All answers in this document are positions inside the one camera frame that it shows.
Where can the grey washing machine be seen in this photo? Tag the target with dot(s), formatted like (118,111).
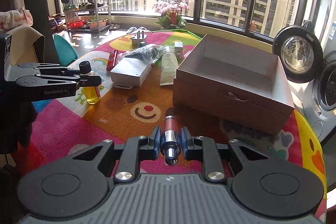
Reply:
(319,96)

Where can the washing machine round door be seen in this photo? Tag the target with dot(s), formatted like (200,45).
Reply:
(300,53)

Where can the pink flower pot plant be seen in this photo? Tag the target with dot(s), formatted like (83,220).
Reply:
(171,14)

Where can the red basin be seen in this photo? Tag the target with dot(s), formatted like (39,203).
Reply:
(76,24)

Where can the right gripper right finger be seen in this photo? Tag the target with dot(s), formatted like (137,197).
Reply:
(258,181)

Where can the clear plastic bag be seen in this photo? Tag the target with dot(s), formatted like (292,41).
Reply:
(149,53)

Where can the colourful cartoon play mat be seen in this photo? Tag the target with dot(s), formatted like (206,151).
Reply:
(162,193)

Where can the metal storage shelf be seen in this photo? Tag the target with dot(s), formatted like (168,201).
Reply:
(96,13)

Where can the white cable box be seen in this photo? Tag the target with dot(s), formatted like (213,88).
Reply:
(129,73)

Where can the white square charger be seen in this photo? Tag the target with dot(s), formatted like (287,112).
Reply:
(178,49)

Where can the white cream tube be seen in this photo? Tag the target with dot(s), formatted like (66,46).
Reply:
(169,66)

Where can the pink cardboard box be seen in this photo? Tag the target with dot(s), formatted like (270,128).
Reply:
(235,82)

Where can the grey slippers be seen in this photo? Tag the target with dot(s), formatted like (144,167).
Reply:
(135,30)

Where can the teal chair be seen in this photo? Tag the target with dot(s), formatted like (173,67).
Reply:
(65,51)

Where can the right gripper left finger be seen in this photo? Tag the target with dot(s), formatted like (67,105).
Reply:
(81,182)

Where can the white power plug adapter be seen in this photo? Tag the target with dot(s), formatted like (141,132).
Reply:
(138,37)

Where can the red lipstick tube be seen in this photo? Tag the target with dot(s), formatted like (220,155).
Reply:
(170,140)

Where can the yellow oil bottle black cap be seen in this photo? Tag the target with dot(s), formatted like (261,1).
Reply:
(90,87)

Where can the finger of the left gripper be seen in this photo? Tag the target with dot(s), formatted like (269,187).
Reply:
(48,69)
(44,87)

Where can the red lighter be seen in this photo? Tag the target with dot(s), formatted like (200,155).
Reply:
(112,60)

